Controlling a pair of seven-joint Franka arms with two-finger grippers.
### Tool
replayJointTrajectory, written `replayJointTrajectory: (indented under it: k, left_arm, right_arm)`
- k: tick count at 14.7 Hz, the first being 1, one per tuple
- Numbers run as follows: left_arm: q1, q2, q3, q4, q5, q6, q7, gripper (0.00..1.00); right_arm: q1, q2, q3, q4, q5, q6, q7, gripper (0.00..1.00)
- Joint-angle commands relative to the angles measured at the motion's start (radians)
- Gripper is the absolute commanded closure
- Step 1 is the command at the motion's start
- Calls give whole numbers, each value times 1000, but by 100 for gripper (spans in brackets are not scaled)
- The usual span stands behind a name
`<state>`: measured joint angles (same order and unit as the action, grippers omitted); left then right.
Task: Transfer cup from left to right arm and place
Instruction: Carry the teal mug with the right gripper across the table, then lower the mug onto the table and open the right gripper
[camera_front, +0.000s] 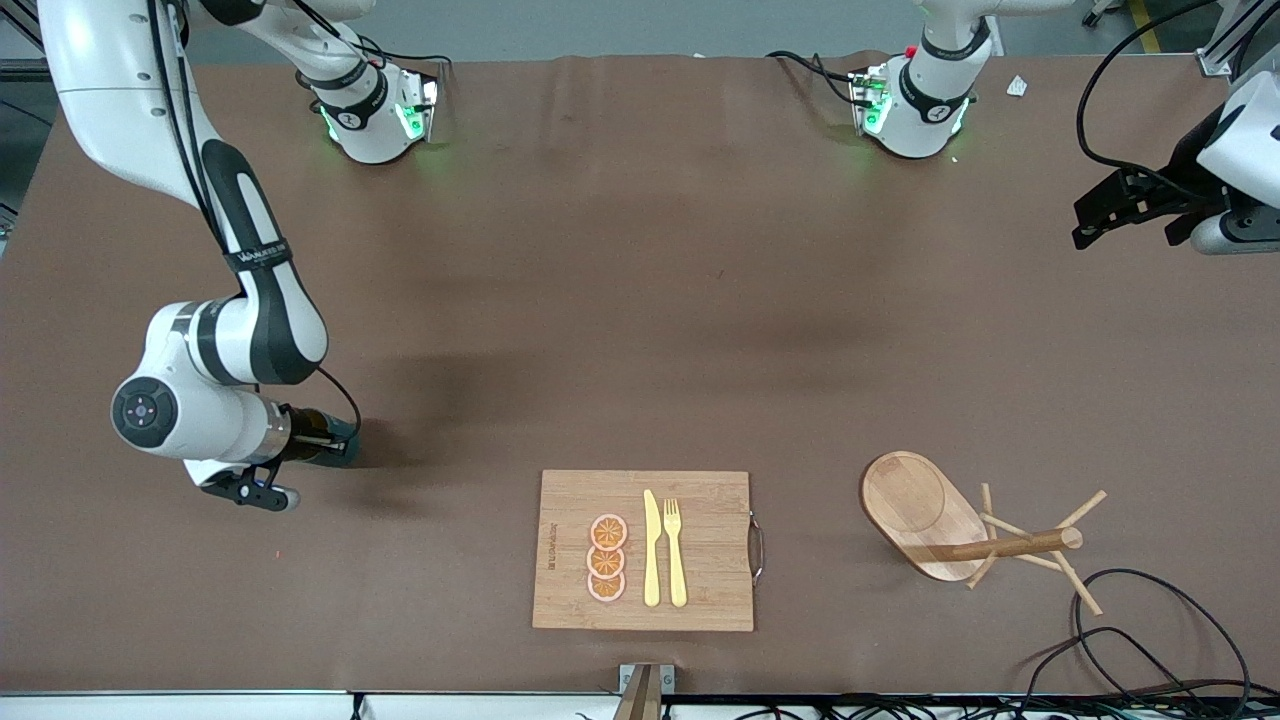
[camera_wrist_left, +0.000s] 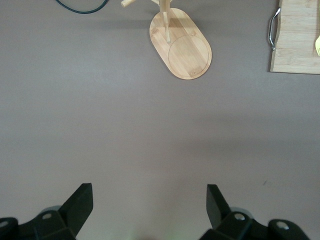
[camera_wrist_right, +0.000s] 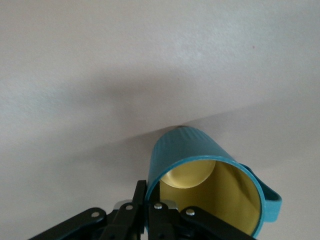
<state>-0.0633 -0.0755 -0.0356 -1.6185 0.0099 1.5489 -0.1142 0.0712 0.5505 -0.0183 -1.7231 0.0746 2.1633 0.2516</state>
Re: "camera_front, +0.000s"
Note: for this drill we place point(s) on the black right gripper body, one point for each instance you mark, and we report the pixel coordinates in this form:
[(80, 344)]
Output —
[(318, 436)]

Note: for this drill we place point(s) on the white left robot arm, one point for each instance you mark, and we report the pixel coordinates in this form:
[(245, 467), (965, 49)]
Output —
[(930, 110)]

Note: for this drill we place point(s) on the white paper scrap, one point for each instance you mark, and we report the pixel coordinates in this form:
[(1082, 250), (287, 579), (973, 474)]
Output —
[(1017, 86)]

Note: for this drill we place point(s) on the brown table cover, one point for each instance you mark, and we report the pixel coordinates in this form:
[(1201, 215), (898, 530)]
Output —
[(600, 350)]

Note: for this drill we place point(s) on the orange slice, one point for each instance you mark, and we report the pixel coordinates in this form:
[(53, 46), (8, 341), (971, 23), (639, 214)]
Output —
[(608, 531)]

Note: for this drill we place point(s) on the wooden mug tree stand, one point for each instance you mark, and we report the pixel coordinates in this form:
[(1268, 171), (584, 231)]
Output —
[(900, 500)]

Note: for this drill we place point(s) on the yellow plastic knife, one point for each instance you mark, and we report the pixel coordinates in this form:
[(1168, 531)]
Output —
[(651, 550)]

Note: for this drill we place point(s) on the yellow plastic fork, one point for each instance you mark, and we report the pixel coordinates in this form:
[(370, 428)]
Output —
[(676, 560)]

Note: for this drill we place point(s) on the bamboo cutting board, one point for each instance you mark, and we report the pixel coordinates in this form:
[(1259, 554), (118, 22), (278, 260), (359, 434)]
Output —
[(700, 590)]

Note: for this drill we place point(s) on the aluminium frame strut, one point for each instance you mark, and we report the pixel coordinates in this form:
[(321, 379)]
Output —
[(1215, 62), (15, 68)]

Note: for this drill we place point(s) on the aluminium post with foot bracket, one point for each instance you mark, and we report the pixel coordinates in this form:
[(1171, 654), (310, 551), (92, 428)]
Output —
[(642, 692)]

